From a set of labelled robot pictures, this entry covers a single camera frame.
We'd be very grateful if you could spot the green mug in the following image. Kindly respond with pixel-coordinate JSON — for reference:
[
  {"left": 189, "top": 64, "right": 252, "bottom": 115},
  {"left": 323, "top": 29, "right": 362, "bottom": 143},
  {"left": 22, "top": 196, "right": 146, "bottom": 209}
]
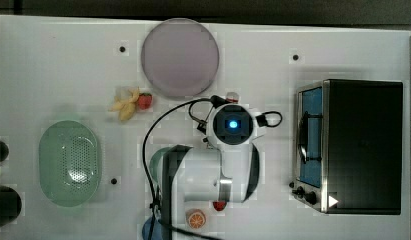
[{"left": 149, "top": 147, "right": 170, "bottom": 183}]

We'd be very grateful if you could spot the black toaster oven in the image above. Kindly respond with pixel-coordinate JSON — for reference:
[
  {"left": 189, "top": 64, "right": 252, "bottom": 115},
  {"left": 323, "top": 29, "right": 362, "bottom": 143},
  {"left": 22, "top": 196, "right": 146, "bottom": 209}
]
[{"left": 289, "top": 79, "right": 404, "bottom": 215}]

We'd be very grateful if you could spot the red toy strawberry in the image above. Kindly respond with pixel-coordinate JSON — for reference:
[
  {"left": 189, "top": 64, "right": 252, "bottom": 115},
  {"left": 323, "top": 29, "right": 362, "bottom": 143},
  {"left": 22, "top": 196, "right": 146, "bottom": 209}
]
[{"left": 137, "top": 93, "right": 153, "bottom": 110}]

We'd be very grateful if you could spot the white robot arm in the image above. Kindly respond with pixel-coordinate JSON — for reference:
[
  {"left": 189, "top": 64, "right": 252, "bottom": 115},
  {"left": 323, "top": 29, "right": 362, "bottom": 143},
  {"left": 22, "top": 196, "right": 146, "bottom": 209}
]
[{"left": 156, "top": 104, "right": 265, "bottom": 240}]

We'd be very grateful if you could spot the purple round plate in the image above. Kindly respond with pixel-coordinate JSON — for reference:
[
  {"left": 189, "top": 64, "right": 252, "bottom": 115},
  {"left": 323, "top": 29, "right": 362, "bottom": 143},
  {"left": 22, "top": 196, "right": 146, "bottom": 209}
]
[{"left": 141, "top": 18, "right": 220, "bottom": 97}]

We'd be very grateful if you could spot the small red toy fruit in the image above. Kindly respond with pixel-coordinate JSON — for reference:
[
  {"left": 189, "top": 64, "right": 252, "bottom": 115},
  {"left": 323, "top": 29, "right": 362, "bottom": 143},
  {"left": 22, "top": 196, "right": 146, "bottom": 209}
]
[{"left": 213, "top": 201, "right": 227, "bottom": 212}]

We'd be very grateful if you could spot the peeled toy banana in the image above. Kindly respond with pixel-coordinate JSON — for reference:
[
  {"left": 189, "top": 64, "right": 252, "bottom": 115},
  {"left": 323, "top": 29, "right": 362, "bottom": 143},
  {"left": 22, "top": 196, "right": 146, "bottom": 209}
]
[{"left": 109, "top": 88, "right": 140, "bottom": 122}]

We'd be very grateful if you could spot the orange slice toy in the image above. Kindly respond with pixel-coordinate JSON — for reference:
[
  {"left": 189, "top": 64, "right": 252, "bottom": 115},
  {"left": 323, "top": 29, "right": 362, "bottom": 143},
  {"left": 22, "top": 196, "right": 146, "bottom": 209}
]
[{"left": 186, "top": 209, "right": 206, "bottom": 229}]

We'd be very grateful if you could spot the green oval strainer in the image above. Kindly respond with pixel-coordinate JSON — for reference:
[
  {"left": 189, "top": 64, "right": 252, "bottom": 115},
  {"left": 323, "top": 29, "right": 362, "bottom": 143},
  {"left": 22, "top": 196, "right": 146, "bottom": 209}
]
[{"left": 39, "top": 120, "right": 101, "bottom": 207}]

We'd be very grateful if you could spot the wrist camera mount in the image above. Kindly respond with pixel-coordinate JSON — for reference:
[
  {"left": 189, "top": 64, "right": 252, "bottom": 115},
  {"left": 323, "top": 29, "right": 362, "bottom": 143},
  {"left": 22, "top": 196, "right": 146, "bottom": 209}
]
[{"left": 255, "top": 113, "right": 268, "bottom": 127}]

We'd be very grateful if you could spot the blue cup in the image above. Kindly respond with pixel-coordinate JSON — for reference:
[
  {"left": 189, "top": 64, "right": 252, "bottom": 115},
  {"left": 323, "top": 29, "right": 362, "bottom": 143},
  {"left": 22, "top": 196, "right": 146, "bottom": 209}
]
[{"left": 142, "top": 217, "right": 163, "bottom": 240}]

